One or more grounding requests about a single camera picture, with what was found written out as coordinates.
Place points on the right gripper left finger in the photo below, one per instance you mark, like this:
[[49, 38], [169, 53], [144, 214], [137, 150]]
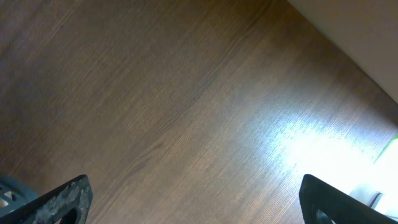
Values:
[[68, 203]]

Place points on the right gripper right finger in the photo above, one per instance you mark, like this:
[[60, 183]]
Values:
[[322, 203]]

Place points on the grey plastic basket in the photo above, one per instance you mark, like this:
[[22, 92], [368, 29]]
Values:
[[14, 195]]

